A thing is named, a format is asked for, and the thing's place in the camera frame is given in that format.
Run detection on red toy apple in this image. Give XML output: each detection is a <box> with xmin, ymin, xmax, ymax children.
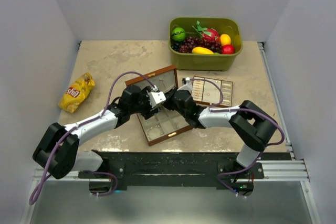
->
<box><xmin>222</xmin><ymin>45</ymin><xmax>235</xmax><ymax>55</ymax></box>

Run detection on green toy melon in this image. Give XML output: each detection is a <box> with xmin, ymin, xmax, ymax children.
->
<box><xmin>171</xmin><ymin>27</ymin><xmax>186</xmax><ymax>42</ymax></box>

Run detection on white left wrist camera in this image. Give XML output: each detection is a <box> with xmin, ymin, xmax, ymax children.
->
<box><xmin>148</xmin><ymin>91</ymin><xmax>166</xmax><ymax>108</ymax></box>

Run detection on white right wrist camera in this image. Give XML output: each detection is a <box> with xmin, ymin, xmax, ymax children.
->
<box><xmin>178</xmin><ymin>77</ymin><xmax>193</xmax><ymax>94</ymax></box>

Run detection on brown ring earring tray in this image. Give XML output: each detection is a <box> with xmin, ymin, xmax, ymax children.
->
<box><xmin>192</xmin><ymin>76</ymin><xmax>233</xmax><ymax>108</ymax></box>

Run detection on green plastic fruit bin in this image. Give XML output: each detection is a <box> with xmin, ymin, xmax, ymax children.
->
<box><xmin>168</xmin><ymin>17</ymin><xmax>243</xmax><ymax>71</ymax></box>

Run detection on brown jewelry box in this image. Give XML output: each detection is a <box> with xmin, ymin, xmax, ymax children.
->
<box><xmin>125</xmin><ymin>65</ymin><xmax>192</xmax><ymax>146</ymax></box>

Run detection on yellow orange toy lemon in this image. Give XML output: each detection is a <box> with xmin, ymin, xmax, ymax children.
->
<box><xmin>219</xmin><ymin>34</ymin><xmax>232</xmax><ymax>46</ymax></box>

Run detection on purple toy grapes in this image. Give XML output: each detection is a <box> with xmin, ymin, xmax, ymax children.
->
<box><xmin>171</xmin><ymin>37</ymin><xmax>222</xmax><ymax>54</ymax></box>

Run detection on yellow potato chips bag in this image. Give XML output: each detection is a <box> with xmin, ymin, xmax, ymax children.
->
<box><xmin>58</xmin><ymin>72</ymin><xmax>95</xmax><ymax>113</ymax></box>

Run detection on pink toy dragon fruit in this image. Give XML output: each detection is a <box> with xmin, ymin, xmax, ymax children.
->
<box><xmin>192</xmin><ymin>21</ymin><xmax>220</xmax><ymax>42</ymax></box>

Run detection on aluminium frame rail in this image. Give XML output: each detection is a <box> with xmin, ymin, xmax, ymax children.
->
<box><xmin>32</xmin><ymin>41</ymin><xmax>311</xmax><ymax>183</ymax></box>

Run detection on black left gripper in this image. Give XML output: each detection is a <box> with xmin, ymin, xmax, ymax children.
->
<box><xmin>129</xmin><ymin>86</ymin><xmax>161</xmax><ymax>119</ymax></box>

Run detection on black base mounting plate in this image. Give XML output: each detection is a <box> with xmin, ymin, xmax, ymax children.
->
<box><xmin>79</xmin><ymin>152</ymin><xmax>264</xmax><ymax>196</ymax></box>

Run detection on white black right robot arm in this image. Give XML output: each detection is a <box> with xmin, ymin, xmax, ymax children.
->
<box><xmin>163</xmin><ymin>89</ymin><xmax>279</xmax><ymax>178</ymax></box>

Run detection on silver pearl bangle bracelet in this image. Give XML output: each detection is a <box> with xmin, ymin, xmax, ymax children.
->
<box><xmin>146</xmin><ymin>126</ymin><xmax>162</xmax><ymax>139</ymax></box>

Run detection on yellow toy mango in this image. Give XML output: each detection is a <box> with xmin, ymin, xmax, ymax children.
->
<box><xmin>192</xmin><ymin>47</ymin><xmax>214</xmax><ymax>55</ymax></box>

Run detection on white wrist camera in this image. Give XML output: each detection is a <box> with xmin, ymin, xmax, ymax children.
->
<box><xmin>178</xmin><ymin>77</ymin><xmax>193</xmax><ymax>94</ymax></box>
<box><xmin>148</xmin><ymin>91</ymin><xmax>166</xmax><ymax>108</ymax></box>

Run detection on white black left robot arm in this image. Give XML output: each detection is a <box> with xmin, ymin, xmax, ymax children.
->
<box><xmin>33</xmin><ymin>85</ymin><xmax>166</xmax><ymax>179</ymax></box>

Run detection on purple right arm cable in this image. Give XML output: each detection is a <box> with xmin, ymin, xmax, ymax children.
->
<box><xmin>183</xmin><ymin>77</ymin><xmax>286</xmax><ymax>199</ymax></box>

